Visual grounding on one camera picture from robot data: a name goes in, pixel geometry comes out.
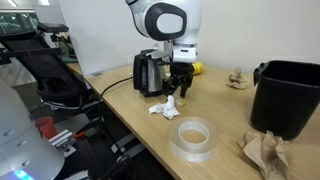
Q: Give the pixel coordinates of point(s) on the stainless steel electric kettle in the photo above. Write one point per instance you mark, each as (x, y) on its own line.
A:
(148, 74)

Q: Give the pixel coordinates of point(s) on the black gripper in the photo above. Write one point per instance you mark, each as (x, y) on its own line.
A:
(181, 74)

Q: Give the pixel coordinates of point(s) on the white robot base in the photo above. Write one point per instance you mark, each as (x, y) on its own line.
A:
(24, 153)

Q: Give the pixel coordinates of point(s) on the crumpled white tissue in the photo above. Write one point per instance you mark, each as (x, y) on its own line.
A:
(167, 109)

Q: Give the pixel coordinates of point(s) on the black plastic bin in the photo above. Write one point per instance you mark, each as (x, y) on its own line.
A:
(287, 95)

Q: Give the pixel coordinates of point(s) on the red cup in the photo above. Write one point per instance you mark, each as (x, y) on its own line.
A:
(46, 126)

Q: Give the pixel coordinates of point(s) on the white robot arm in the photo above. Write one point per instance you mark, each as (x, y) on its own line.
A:
(176, 21)

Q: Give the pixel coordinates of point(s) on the clear tape roll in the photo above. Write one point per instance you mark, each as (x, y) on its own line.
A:
(193, 139)

